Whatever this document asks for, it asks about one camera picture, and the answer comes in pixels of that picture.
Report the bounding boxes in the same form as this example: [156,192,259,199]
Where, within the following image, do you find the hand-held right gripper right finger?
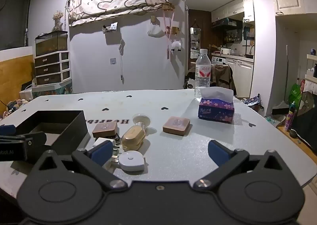
[193,140,288,189]

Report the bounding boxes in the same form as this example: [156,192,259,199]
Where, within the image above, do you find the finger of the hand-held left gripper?
[0,131,48,165]
[0,124,16,137]

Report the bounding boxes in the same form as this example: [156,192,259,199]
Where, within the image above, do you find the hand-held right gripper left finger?
[32,140,128,189]

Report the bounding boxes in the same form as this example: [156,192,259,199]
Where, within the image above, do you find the white charger plug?
[93,137,120,163]

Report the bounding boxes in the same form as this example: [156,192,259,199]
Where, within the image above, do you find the brown square block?
[92,123,119,139]
[163,116,192,137]

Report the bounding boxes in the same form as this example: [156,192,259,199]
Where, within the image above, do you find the white tape measure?
[119,151,145,172]

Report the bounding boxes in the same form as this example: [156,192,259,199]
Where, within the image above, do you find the beige plastic case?
[121,125,146,150]

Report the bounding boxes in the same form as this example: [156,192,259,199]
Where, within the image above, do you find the black storage box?
[0,110,89,147]

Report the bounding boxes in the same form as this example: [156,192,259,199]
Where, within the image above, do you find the clear round plastic container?
[132,114,151,131]

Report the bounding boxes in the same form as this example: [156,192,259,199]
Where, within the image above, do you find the pile of plush toys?
[2,99,31,117]

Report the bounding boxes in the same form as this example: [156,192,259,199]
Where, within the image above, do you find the purple floral tissue pack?
[198,87,235,123]

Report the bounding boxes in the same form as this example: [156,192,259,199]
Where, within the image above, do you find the white appliance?
[20,83,34,100]

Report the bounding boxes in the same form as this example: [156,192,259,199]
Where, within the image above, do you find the teal patterned cabinet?
[32,80,73,95]

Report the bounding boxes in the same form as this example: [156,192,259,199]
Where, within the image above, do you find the floral bag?
[244,94,264,109]

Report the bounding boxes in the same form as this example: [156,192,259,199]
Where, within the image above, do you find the white drawer unit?
[34,51,72,87]

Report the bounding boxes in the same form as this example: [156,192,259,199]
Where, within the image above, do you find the chair with brown jacket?
[186,64,234,97]

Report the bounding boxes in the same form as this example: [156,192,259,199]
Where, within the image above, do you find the lower kitchen cabinets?
[224,58,254,98]

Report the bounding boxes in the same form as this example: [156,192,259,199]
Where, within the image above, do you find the kitchen cabinets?
[224,58,254,98]
[211,0,255,23]

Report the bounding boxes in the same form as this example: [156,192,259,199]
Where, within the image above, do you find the purple spray bottle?
[285,101,297,131]

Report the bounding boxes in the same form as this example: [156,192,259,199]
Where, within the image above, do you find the clear water bottle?
[195,49,212,101]

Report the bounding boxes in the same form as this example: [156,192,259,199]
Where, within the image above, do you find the glass fish tank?
[35,30,68,57]

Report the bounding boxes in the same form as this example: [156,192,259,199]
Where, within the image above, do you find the green bag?
[288,82,301,103]

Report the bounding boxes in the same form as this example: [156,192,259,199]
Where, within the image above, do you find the dark window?
[0,0,32,51]

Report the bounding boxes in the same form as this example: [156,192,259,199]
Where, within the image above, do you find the dried flower bunch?
[53,10,64,32]

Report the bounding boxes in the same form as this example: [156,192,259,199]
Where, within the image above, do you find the white hanging bag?
[147,22,166,37]

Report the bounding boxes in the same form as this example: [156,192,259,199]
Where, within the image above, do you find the upper kitchen cabinets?
[211,0,255,23]

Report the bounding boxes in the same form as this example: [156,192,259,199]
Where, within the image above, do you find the hanging white cable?
[118,39,125,84]

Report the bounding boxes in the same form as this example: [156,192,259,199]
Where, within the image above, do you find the wall photo clip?
[103,22,118,33]

